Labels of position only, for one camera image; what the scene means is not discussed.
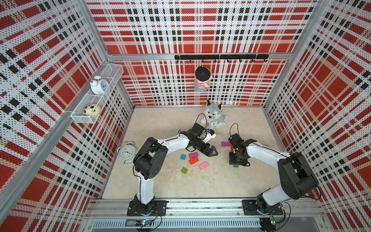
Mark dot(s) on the light pink block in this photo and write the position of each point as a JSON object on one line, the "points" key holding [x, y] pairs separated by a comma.
{"points": [[203, 165]]}

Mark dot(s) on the black hook rail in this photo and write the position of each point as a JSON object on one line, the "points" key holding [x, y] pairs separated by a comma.
{"points": [[252, 57]]}

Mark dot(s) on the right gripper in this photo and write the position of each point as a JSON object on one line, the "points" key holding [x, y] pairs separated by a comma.
{"points": [[231, 159]]}

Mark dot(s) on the white wire shelf basket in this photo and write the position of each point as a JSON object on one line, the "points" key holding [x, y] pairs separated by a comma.
{"points": [[110, 72]]}

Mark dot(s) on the orange red block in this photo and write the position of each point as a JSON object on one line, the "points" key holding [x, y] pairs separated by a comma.
{"points": [[194, 160]]}

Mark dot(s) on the magenta block group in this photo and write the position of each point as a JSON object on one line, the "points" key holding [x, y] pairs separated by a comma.
{"points": [[193, 155]]}

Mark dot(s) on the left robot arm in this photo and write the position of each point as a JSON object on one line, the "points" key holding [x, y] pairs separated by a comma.
{"points": [[151, 156]]}

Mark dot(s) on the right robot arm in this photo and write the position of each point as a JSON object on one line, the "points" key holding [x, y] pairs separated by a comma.
{"points": [[296, 176]]}

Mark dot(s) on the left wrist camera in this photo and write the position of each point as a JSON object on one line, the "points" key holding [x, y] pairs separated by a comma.
{"points": [[210, 134]]}

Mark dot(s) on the grey husky plush toy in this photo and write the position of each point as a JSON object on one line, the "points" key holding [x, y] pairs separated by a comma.
{"points": [[214, 118]]}

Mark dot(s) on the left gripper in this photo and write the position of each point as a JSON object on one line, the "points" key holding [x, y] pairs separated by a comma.
{"points": [[208, 153]]}

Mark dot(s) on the white alarm clock on table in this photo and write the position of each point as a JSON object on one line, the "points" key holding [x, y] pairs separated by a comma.
{"points": [[127, 152]]}

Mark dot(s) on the right electronics board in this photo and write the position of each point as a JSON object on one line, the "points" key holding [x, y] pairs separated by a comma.
{"points": [[267, 224]]}

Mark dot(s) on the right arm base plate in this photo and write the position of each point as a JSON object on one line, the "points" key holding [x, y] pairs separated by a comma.
{"points": [[255, 207]]}

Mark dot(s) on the white alarm clock on shelf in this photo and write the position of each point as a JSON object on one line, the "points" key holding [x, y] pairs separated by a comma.
{"points": [[99, 86]]}

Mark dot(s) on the left electronics board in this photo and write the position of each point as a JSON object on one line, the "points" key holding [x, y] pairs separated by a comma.
{"points": [[143, 223]]}

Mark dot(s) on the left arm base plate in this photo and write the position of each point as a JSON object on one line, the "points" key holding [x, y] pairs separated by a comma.
{"points": [[153, 208]]}

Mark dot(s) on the panda face ball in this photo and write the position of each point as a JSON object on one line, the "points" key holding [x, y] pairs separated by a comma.
{"points": [[92, 110]]}

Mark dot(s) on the electronics board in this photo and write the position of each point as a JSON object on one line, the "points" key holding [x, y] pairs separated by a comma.
{"points": [[267, 224], [143, 223]]}

